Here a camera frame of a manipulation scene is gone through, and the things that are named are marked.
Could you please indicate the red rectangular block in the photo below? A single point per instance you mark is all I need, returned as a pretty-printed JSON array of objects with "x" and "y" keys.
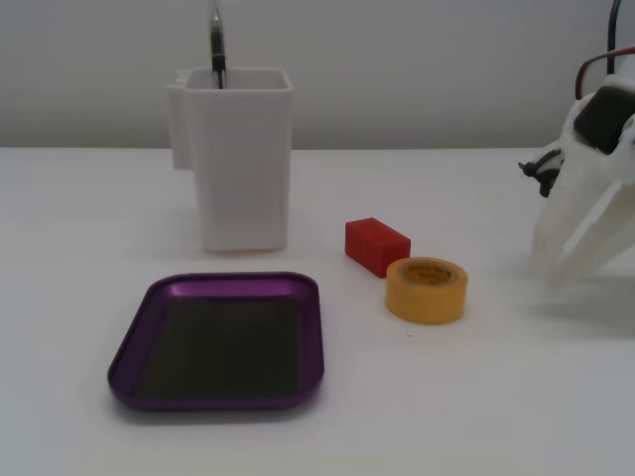
[{"x": 374, "y": 245}]

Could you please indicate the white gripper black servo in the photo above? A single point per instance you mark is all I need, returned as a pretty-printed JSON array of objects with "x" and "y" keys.
[{"x": 576, "y": 198}]

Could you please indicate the black ballpoint pen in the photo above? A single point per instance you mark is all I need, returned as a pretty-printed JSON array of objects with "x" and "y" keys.
[{"x": 217, "y": 44}]

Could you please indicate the white plastic pen holder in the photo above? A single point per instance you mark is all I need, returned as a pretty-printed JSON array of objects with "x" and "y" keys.
[{"x": 243, "y": 173}]

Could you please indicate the yellow tape roll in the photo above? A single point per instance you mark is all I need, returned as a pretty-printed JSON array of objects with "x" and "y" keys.
[{"x": 426, "y": 297}]

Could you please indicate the purple metal tray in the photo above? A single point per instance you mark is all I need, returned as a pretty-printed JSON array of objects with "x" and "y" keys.
[{"x": 218, "y": 337}]

